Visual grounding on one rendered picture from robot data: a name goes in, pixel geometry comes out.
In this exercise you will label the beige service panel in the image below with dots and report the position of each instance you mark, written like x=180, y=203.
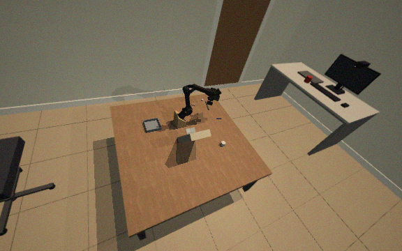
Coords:
x=194, y=136

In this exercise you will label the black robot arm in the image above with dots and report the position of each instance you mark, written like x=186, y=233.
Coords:
x=214, y=95

